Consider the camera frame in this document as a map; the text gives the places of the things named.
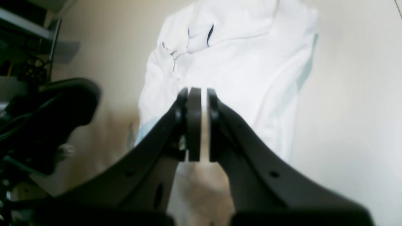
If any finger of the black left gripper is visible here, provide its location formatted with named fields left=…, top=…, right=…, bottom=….
left=6, top=78, right=101, bottom=176

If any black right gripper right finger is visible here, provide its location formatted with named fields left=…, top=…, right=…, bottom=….
left=207, top=89, right=373, bottom=226

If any white T-shirt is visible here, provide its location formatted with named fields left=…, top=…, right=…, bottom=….
left=135, top=0, right=319, bottom=163

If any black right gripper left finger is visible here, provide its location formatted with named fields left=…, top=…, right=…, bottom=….
left=31, top=88, right=202, bottom=226

